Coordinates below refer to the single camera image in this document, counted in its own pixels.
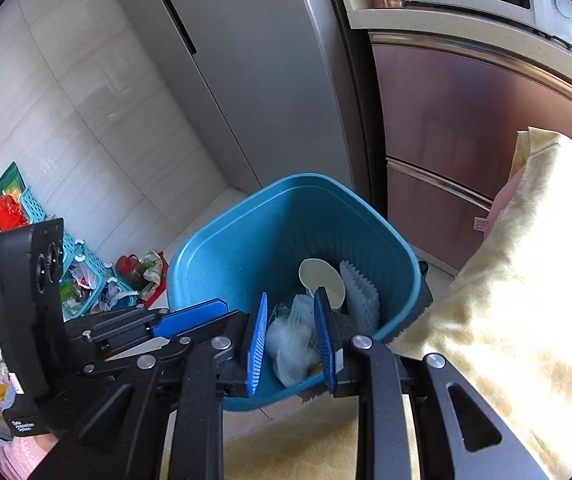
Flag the person's left forearm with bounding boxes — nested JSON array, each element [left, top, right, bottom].
[[0, 432, 62, 480]]

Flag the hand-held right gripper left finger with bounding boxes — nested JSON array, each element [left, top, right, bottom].
[[31, 291, 269, 480]]

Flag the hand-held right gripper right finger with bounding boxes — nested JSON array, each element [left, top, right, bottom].
[[313, 287, 549, 480]]

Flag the white paper cup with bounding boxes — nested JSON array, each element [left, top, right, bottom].
[[298, 257, 347, 311]]

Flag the green snack packet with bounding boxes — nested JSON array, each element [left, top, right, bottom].
[[0, 161, 29, 198]]

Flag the clear plastic bag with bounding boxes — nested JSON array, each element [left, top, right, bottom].
[[266, 317, 323, 388]]

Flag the grey refrigerator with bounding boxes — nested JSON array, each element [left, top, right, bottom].
[[98, 0, 382, 211]]

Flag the white foam net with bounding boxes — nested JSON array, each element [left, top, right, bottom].
[[286, 294, 319, 331], [340, 260, 382, 336]]

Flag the kitchen counter cabinet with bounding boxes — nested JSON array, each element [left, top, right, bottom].
[[341, 0, 572, 281]]

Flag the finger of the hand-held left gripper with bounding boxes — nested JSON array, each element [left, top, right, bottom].
[[81, 335, 197, 378], [66, 298, 229, 350]]

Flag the white plastic bag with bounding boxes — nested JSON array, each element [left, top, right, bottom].
[[70, 259, 98, 288]]

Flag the teal plastic basket rack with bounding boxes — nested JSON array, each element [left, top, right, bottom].
[[18, 187, 137, 321]]

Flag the pink table cover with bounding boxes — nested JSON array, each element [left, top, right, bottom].
[[485, 170, 524, 233]]

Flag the yellow patterned tablecloth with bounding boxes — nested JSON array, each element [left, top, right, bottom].
[[161, 127, 572, 480]]

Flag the blue plastic bin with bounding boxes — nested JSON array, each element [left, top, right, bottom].
[[167, 173, 429, 413]]

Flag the red snack packet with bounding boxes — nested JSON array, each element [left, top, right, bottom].
[[0, 195, 29, 231]]

